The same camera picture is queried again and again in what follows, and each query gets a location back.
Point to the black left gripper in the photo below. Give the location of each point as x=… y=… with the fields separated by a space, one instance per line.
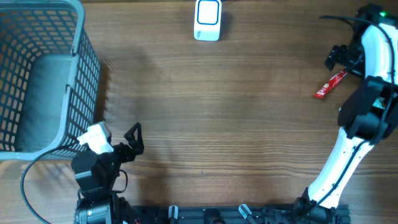
x=136 y=144

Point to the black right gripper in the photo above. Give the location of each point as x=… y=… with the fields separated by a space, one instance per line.
x=336 y=55

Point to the red Nescafe sachet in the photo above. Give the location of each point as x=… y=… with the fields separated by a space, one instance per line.
x=331 y=84

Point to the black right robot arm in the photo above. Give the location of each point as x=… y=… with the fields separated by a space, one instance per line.
x=367 y=117

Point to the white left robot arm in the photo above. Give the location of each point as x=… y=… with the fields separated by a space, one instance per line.
x=96 y=170

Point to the white barcode scanner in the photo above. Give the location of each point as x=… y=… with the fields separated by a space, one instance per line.
x=207 y=20

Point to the grey plastic basket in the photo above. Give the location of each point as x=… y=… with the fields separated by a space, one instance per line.
x=50 y=77

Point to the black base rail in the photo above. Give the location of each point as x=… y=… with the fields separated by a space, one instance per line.
x=269 y=214

